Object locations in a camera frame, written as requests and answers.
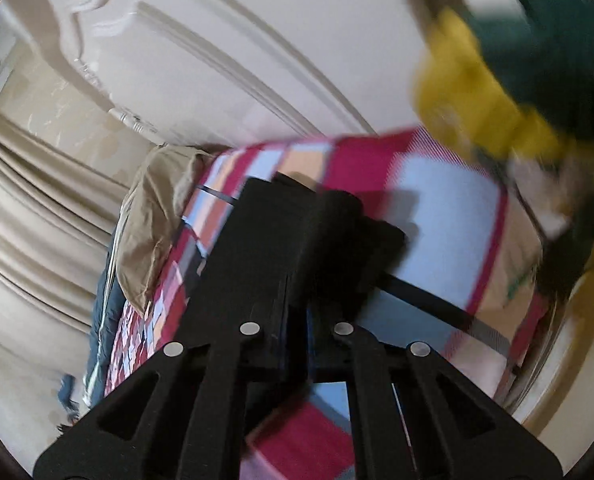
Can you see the plaid bed sheet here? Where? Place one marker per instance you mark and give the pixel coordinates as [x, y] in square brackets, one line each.
[442, 210]

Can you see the yellow and green cloth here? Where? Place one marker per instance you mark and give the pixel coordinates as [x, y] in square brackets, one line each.
[502, 75]

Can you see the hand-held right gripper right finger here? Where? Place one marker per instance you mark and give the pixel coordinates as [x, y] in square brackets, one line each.
[366, 365]

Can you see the white ornate headboard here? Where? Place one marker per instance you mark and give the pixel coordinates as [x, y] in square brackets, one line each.
[257, 20]

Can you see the black pants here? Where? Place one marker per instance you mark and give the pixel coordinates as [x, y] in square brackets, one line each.
[287, 240]

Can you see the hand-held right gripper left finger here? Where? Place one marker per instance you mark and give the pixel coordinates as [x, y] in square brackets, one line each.
[223, 365]

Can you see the beige curtain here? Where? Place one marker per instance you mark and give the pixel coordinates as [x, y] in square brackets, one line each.
[32, 220]

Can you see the blue quilt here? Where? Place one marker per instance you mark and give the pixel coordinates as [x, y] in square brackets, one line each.
[104, 320]

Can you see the beige pillow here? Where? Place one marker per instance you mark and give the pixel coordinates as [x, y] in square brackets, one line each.
[152, 230]

